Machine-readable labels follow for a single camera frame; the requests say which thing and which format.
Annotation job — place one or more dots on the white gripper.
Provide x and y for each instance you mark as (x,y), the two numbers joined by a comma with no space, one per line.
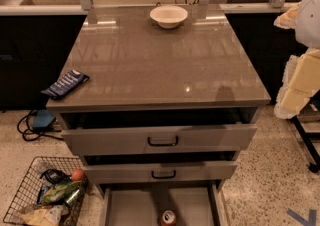
(309,20)

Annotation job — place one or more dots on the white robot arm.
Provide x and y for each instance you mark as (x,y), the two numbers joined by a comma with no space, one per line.
(304,18)

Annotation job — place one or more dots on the grey top drawer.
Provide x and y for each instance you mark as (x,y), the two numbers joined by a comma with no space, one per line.
(159,140)

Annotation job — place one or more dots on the grey drawer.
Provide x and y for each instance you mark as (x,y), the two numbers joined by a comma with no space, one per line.
(159,140)
(143,205)
(160,172)

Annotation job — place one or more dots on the grey middle drawer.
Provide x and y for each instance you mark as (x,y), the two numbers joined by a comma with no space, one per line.
(160,172)

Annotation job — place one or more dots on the grey bottom drawer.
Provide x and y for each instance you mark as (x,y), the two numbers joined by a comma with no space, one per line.
(143,205)

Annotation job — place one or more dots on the grey cabinet counter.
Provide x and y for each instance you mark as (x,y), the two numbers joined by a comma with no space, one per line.
(134,64)

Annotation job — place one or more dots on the red coke can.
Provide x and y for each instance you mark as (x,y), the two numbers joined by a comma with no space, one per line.
(168,218)

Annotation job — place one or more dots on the green can in basket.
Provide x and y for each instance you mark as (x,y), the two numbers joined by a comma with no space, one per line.
(71,199)

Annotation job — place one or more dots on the white ceramic bowl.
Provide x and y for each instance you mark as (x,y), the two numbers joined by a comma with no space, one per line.
(168,16)

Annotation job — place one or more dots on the blue chip bag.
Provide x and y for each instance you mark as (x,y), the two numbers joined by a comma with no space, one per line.
(65,84)

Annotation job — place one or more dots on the orange fruit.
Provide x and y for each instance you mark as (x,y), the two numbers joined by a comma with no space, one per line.
(77,175)

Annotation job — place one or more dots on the blue foot pedal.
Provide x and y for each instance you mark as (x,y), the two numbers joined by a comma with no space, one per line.
(43,120)

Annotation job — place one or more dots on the green snack bag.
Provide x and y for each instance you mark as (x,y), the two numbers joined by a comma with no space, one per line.
(58,192)

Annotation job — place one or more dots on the yellow snack bag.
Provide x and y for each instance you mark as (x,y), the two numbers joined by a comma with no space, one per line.
(43,216)

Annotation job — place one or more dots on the black cart frame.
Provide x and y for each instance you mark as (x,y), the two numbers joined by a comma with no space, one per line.
(307,123)

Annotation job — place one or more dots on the black wire basket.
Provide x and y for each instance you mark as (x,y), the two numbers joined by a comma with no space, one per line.
(29,190)

